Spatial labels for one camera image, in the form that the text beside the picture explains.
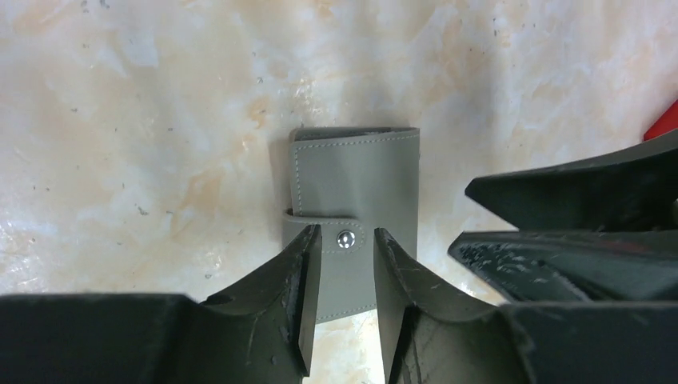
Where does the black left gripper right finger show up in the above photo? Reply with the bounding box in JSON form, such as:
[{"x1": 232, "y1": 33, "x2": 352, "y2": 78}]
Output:
[{"x1": 373, "y1": 228, "x2": 677, "y2": 383}]

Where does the grey card holder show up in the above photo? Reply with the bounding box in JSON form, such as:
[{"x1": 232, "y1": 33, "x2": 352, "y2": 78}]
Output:
[{"x1": 282, "y1": 127, "x2": 420, "y2": 323}]

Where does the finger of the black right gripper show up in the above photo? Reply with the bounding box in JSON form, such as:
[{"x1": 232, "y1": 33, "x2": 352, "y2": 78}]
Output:
[
  {"x1": 465, "y1": 131, "x2": 677, "y2": 232},
  {"x1": 448, "y1": 230, "x2": 677, "y2": 302}
]

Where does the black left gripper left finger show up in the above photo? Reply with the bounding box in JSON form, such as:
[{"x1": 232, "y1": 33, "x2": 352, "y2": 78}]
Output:
[{"x1": 1, "y1": 225, "x2": 322, "y2": 383}]

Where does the red plastic basket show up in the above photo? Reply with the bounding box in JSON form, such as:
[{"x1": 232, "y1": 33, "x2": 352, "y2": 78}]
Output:
[{"x1": 642, "y1": 100, "x2": 678, "y2": 142}]

